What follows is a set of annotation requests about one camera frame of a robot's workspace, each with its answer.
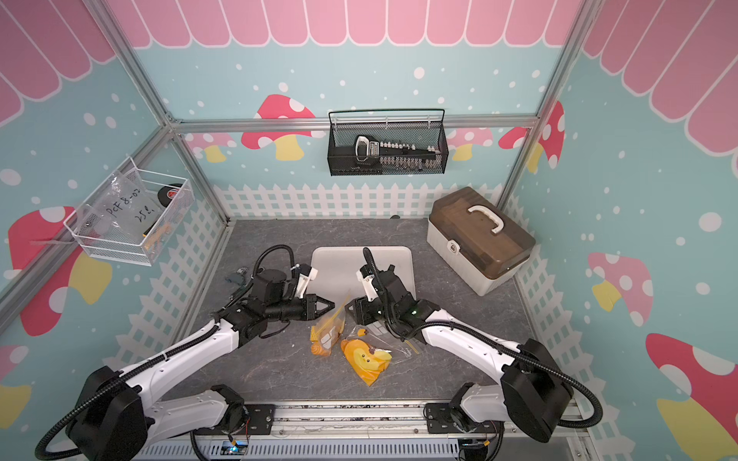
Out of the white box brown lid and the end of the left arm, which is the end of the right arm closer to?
the end of the left arm

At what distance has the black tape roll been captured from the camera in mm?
811

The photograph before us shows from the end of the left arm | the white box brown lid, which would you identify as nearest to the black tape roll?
the end of the left arm

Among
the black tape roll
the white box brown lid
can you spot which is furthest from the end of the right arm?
the black tape roll

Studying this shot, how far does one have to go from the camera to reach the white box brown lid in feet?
2.92

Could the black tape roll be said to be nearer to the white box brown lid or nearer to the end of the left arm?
the end of the left arm

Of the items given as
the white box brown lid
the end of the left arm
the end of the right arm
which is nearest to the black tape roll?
the end of the left arm

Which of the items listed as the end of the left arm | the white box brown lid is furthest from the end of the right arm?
the white box brown lid

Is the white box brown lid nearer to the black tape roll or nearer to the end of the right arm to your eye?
the end of the right arm

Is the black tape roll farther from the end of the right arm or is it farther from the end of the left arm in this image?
the end of the right arm

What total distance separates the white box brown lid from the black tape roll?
0.81 metres

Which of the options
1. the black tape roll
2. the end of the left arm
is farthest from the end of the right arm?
the black tape roll
